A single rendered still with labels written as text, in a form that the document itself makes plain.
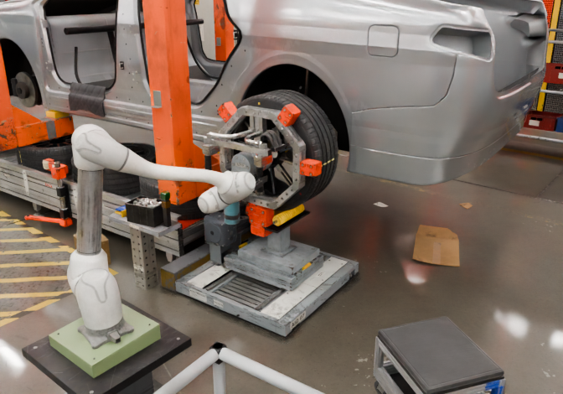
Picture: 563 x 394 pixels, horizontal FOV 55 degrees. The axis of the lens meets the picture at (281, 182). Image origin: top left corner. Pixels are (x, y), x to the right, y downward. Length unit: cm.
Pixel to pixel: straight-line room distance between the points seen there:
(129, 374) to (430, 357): 119
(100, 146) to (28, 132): 271
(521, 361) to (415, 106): 136
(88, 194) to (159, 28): 107
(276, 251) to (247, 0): 148
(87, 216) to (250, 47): 146
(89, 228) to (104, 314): 37
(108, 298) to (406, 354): 121
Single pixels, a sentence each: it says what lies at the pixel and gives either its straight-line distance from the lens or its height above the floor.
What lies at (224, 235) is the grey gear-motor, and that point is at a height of 31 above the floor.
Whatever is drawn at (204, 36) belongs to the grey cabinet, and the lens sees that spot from 888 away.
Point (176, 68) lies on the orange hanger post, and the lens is 304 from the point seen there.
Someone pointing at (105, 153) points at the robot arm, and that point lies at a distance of 215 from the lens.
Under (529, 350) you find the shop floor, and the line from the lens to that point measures 310.
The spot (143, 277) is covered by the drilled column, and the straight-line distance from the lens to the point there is 338.
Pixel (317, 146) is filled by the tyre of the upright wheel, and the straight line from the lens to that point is 279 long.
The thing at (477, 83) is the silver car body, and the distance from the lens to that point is 281.
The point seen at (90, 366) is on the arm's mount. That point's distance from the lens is 231.
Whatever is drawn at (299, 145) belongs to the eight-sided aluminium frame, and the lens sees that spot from 274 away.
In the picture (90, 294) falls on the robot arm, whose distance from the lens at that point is 230.
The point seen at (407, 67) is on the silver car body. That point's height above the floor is 135.
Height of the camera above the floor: 172
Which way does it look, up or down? 20 degrees down
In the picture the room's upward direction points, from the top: straight up
